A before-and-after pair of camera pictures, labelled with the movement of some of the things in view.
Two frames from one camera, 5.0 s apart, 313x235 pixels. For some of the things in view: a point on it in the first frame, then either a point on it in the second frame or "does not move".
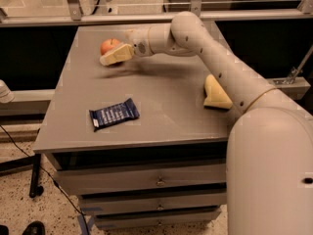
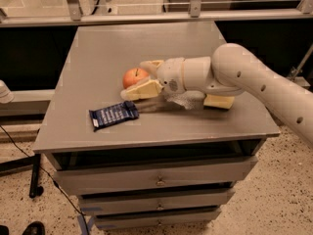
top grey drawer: x=94 y=180 does not move
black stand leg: x=31 y=161 does not move
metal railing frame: x=74 y=15 does not move
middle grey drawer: x=97 y=204 does not move
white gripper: x=139 y=42 -> x=170 y=73
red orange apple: x=109 y=44 -> x=133 y=75
